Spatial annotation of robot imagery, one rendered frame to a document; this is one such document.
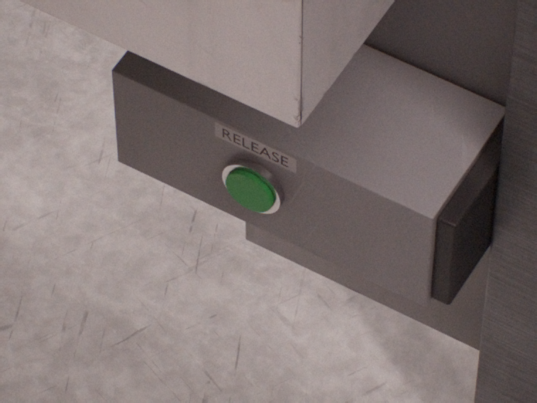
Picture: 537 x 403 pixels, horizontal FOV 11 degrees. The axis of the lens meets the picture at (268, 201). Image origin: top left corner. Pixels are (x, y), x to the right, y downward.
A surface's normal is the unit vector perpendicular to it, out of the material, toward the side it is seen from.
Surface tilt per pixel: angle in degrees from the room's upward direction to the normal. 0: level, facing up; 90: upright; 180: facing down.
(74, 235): 0
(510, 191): 90
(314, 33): 90
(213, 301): 0
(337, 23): 90
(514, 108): 90
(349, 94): 0
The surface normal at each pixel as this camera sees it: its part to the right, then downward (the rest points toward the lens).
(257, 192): -0.51, 0.69
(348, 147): 0.00, -0.60
